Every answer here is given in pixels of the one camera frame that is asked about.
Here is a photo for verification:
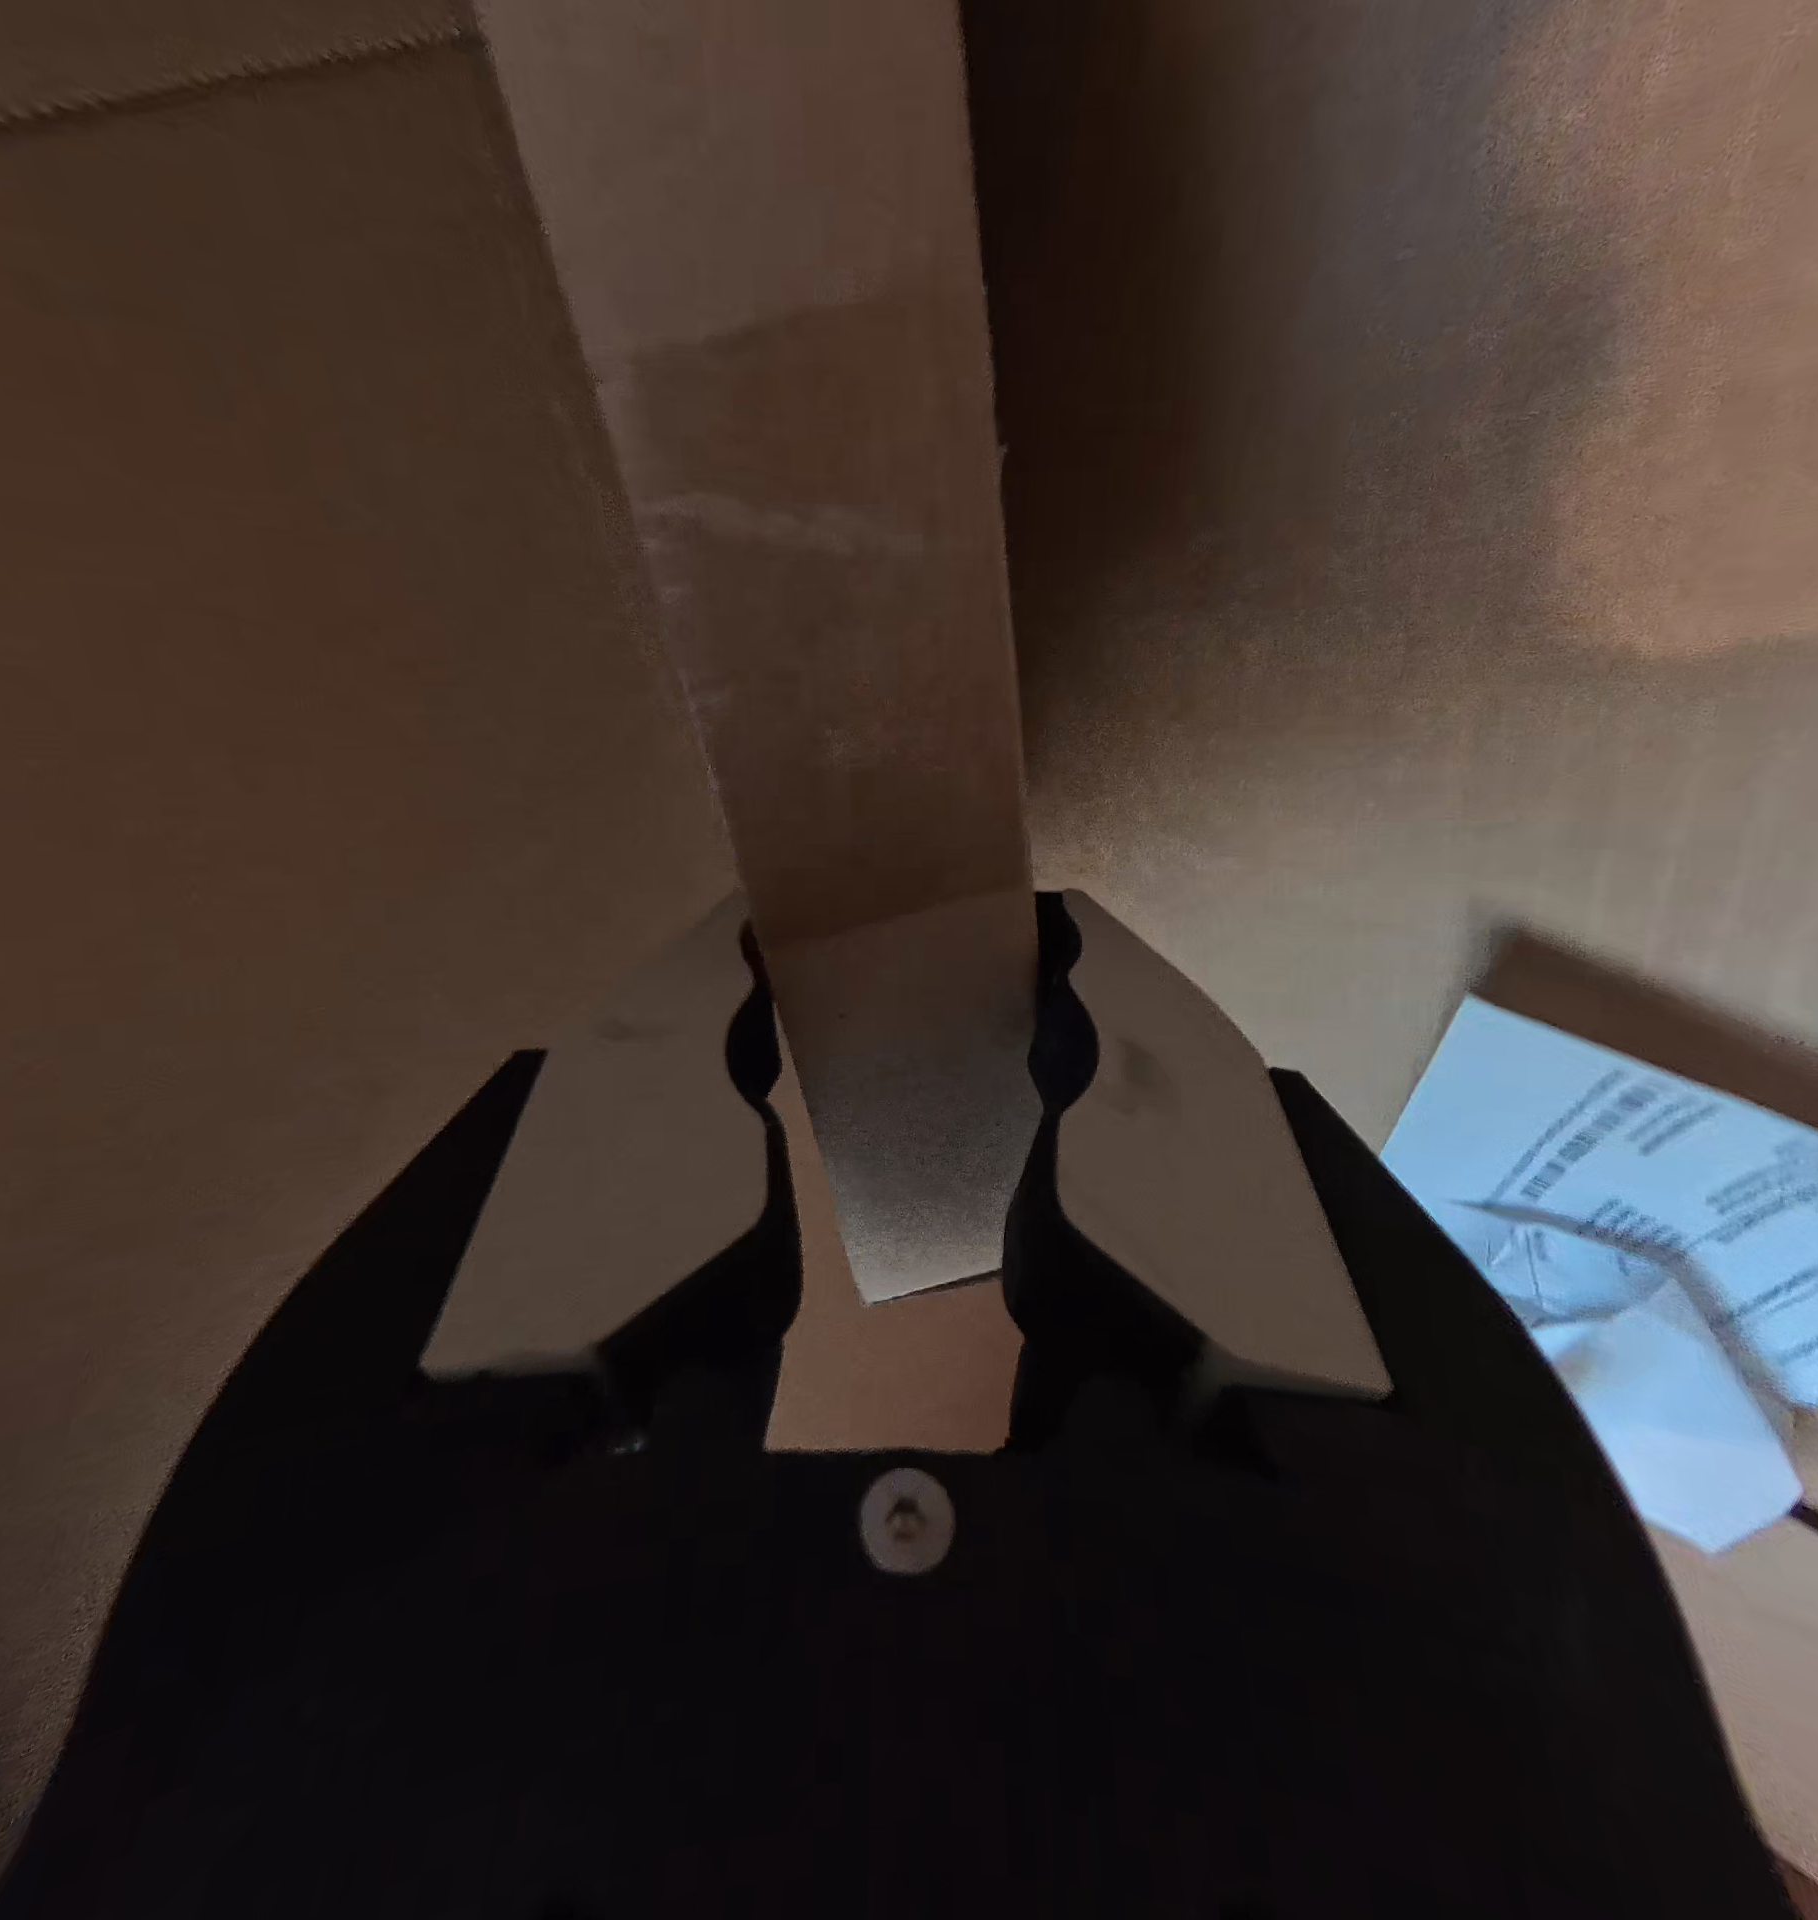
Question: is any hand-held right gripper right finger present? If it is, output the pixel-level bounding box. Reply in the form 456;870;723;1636
1007;892;1396;1404

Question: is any white printed paper sheet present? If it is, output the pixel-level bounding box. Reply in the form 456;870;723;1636
1378;994;1818;1555

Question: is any brown packing tape strip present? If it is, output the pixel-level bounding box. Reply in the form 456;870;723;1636
470;0;1040;1307

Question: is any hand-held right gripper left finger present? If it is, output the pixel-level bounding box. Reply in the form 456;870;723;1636
421;893;805;1379

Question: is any brown cardboard box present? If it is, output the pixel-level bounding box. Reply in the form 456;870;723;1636
0;0;1818;1920

